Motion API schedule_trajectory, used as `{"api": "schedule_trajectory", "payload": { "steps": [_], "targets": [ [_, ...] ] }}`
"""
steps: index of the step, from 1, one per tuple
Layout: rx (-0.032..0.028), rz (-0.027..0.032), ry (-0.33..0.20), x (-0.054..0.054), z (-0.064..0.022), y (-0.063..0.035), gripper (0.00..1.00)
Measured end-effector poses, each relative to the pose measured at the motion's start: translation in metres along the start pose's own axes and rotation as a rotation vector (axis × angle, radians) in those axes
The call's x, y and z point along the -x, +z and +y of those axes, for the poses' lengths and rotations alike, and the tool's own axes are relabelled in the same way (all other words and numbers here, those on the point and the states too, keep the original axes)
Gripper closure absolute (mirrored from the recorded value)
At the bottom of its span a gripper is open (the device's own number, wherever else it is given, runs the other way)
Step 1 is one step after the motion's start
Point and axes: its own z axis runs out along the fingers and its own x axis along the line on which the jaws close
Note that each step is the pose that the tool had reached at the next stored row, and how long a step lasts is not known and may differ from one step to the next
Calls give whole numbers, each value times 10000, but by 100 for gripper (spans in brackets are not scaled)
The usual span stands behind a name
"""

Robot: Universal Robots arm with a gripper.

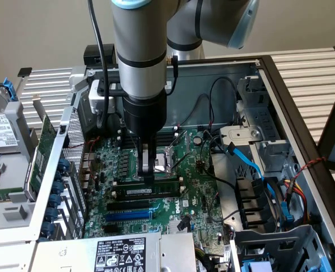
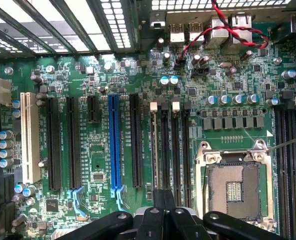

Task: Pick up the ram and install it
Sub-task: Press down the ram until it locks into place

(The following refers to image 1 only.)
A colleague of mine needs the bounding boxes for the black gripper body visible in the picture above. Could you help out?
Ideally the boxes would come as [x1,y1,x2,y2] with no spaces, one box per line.
[122,93,168,145]

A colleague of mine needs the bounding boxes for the green RAM stick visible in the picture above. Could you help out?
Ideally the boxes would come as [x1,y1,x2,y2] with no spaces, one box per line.
[111,180,183,199]
[0,187,25,203]

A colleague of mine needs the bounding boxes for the CPU socket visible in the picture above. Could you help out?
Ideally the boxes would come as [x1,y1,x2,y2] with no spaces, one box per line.
[130,143,182,182]

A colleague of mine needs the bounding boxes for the open PC case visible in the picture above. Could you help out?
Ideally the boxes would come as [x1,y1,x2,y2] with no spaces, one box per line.
[0,55,335,272]

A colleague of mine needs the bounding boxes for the metal locking lever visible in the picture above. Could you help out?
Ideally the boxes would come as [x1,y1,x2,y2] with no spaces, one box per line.
[169,151,198,172]

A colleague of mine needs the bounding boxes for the long black expansion slot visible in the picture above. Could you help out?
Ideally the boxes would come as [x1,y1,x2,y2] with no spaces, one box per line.
[107,199,150,211]

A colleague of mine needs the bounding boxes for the blue expansion slot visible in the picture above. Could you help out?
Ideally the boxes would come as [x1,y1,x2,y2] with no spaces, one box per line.
[104,211,151,223]

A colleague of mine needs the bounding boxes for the green motherboard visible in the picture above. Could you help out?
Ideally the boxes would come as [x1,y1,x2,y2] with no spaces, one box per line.
[83,129,233,247]

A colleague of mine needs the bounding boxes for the silver chipset heatsink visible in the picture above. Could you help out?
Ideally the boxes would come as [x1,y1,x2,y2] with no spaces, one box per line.
[168,219,191,233]

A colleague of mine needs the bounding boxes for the black plastic block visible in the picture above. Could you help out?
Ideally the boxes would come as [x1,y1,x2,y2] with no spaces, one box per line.
[83,44,116,67]

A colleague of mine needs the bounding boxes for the green graphics card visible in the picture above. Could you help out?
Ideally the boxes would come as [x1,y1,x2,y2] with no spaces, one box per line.
[24,95,59,201]

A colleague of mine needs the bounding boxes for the black fan shroud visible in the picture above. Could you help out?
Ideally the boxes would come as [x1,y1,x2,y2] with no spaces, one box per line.
[235,177,284,230]

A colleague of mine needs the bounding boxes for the grey power supply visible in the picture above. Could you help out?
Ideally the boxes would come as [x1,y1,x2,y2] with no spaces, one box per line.
[28,232,198,272]

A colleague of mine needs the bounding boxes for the grey metal disk bay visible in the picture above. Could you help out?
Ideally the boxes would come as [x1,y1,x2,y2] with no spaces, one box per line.
[219,76,292,173]

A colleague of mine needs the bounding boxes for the grey parts rack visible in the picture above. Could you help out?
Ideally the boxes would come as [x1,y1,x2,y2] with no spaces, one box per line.
[0,82,42,227]

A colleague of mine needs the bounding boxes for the silver hard disk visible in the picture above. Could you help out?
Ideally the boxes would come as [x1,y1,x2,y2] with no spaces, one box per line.
[0,87,19,155]

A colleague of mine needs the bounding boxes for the dark grey disk cage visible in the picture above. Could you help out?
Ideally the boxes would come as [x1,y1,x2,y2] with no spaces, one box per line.
[231,223,335,272]

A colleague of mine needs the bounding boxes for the pale blue disk carrier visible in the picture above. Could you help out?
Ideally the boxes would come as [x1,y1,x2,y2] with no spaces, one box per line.
[242,260,273,272]

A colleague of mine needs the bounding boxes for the blue plastic clip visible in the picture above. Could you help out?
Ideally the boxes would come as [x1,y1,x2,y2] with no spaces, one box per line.
[280,201,294,227]

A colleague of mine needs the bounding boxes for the bright blue disk carrier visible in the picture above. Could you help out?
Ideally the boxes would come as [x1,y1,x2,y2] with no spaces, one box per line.
[317,253,335,272]

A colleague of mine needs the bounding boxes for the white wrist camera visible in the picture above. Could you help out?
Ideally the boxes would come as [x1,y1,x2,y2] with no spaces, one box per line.
[88,80,117,114]

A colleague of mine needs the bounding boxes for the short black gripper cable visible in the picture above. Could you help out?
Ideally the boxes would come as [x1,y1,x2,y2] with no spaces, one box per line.
[166,55,180,96]

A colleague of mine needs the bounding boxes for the thin red wire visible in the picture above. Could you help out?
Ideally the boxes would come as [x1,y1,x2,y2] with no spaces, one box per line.
[62,137,100,150]

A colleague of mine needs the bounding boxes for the black looped wire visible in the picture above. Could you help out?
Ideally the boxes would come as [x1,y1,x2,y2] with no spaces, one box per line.
[209,76,239,127]

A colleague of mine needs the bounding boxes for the black camera cable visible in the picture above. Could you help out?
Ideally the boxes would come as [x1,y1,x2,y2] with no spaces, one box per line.
[87,0,112,128]

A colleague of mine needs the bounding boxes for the light blue SATA wire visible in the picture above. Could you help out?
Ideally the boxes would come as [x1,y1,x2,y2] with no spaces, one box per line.
[225,142,278,205]

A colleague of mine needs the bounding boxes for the blue disk rail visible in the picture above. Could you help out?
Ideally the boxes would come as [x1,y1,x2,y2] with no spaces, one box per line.
[2,78,17,102]

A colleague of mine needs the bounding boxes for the red yellow power wires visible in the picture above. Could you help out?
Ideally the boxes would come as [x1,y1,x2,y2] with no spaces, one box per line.
[283,178,309,224]

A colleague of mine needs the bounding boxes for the red black twisted wire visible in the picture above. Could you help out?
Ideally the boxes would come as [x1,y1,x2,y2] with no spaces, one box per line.
[293,157,326,182]

